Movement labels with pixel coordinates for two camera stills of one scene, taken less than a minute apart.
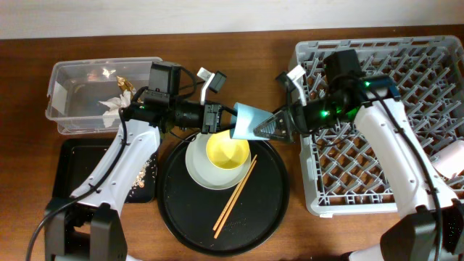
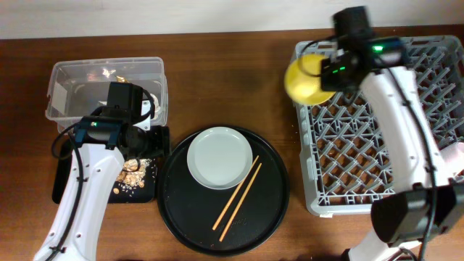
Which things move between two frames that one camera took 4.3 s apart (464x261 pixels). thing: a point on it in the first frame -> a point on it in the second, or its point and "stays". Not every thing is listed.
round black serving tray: x=228 y=220 stays
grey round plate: x=206 y=174 stays
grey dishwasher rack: x=340 y=172 stays
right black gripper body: x=316 y=113 -> x=333 y=77
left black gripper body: x=209 y=117 -> x=154 y=143
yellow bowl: x=226 y=153 -> x=302 y=80
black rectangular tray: x=77 y=160 stays
